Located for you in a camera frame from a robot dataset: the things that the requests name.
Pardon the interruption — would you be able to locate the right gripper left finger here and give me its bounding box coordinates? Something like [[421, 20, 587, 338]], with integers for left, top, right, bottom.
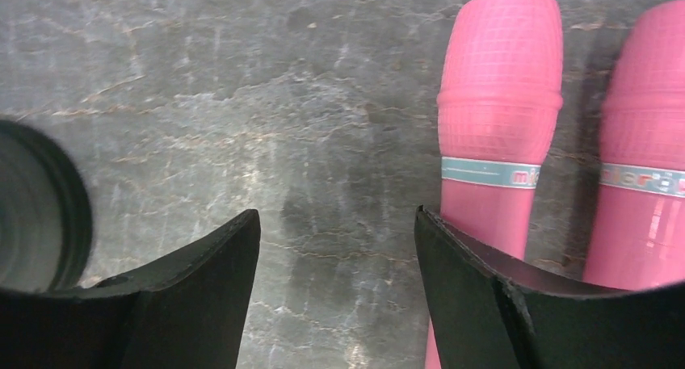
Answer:
[[1, 209, 261, 368]]

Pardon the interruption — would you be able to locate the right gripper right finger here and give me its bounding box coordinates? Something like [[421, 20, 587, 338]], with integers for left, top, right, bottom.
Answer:
[[414, 208, 684, 368]]

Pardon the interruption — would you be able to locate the pink microphone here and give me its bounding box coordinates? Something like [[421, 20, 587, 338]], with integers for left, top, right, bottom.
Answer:
[[424, 0, 565, 369], [582, 0, 684, 290]]

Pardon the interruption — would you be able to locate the black microphone stand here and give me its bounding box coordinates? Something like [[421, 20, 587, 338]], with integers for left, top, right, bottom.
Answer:
[[1, 120, 94, 292]]

